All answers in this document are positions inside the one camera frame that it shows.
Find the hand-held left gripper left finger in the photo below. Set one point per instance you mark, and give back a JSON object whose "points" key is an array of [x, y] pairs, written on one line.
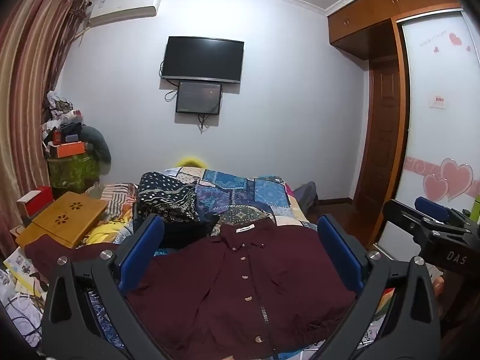
{"points": [[142, 255]]}

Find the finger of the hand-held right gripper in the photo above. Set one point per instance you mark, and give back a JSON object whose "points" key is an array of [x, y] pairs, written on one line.
{"points": [[401, 217], [431, 205]]}

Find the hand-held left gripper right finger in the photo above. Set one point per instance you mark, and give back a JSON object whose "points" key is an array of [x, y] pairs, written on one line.
{"points": [[337, 255]]}

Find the maroon button shirt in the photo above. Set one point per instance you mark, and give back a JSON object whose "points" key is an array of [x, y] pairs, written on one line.
{"points": [[240, 288]]}

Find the person's right hand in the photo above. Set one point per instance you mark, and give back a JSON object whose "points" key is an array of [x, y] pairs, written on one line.
{"points": [[437, 288]]}

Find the yellow cloth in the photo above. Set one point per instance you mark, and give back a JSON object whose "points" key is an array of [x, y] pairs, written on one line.
{"points": [[105, 232]]}

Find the green bottle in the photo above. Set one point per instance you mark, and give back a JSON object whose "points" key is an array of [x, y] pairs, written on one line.
{"points": [[477, 208]]}

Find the striped cloth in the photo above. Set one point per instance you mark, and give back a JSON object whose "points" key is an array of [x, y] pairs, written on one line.
{"points": [[120, 198]]}

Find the black patterned folded cloth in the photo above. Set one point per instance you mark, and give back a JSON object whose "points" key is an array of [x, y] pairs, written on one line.
{"points": [[165, 195]]}

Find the white sliding door with hearts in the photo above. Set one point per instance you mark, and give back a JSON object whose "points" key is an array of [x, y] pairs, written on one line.
{"points": [[438, 138]]}

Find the bamboo lap table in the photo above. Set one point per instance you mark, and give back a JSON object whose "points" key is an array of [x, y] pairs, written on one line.
{"points": [[62, 219]]}

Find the small white door sticker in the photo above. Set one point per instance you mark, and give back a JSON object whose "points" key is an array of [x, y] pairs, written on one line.
{"points": [[437, 102]]}

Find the yellow round object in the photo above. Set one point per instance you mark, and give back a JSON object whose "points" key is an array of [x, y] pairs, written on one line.
{"points": [[189, 162]]}

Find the patchwork bed quilt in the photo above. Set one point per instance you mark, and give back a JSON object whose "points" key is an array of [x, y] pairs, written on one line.
{"points": [[240, 191]]}

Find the red box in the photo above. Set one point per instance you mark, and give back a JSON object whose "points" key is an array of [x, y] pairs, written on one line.
{"points": [[35, 202]]}

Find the grey bag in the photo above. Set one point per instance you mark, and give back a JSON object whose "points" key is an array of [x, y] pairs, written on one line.
{"points": [[95, 142]]}

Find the orange box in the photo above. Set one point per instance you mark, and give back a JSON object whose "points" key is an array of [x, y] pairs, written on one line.
{"points": [[66, 149]]}

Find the pile of clutter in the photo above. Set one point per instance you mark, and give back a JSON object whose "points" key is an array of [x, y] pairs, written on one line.
{"points": [[60, 116]]}

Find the striped brown curtain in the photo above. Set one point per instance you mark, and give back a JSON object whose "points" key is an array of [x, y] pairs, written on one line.
{"points": [[30, 82]]}

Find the wooden wardrobe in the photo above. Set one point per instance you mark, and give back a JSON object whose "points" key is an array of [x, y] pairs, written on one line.
{"points": [[360, 11]]}

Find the white air conditioner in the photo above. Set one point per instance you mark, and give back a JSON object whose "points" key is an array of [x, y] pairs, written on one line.
{"points": [[123, 7]]}

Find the small wall-mounted monitor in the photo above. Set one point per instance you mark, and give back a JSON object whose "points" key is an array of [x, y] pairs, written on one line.
{"points": [[198, 97]]}

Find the wall-mounted black television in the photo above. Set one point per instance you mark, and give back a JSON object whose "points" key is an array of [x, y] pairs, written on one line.
{"points": [[202, 59]]}

